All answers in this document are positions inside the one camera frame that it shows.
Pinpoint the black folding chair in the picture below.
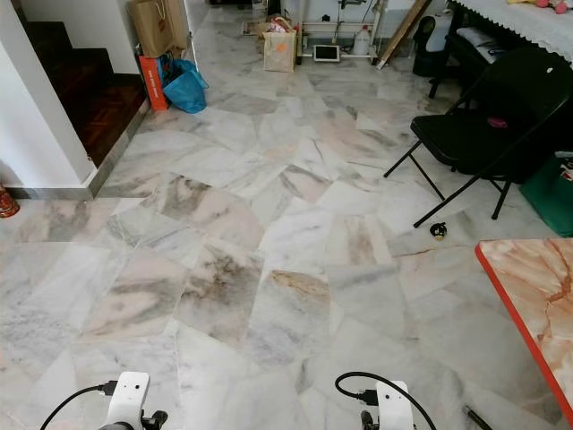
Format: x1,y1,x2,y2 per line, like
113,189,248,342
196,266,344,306
383,45,573,228

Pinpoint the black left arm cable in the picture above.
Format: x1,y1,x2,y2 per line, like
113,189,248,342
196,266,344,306
40,381,117,430

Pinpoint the table with white lace cloth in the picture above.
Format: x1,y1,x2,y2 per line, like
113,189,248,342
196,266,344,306
448,0,573,50

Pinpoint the orange carton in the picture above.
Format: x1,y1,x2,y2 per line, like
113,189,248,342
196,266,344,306
139,56,169,112

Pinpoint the blue plastic bag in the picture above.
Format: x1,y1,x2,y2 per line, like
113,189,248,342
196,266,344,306
159,58,209,115

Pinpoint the thin black rod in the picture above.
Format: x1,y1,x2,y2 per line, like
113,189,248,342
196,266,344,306
464,406,493,430

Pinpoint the wooden plank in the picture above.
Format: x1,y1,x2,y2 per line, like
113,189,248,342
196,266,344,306
376,0,432,70

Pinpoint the red can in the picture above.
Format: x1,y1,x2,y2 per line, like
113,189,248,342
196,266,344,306
0,186,21,219

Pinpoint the dark wooden staircase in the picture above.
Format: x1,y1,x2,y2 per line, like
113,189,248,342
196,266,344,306
22,20,149,167

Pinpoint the beige paper bag orange print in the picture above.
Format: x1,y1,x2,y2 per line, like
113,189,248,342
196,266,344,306
262,16,298,73

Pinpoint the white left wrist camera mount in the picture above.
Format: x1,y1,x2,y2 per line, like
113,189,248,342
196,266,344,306
107,372,151,427

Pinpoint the white plastic bottle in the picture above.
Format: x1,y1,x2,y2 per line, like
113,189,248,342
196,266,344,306
352,25,372,56

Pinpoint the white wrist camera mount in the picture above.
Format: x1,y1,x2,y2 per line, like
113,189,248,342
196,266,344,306
374,381,413,430
107,372,151,427

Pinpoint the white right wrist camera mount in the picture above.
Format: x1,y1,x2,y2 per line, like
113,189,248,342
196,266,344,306
374,381,413,430

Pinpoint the green box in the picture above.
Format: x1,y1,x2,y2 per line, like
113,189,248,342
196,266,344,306
519,150,573,238

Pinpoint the white tablet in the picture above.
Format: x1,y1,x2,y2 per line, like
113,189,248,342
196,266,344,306
313,43,341,62

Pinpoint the brown paper bag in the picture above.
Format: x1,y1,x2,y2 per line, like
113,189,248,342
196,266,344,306
127,0,187,59

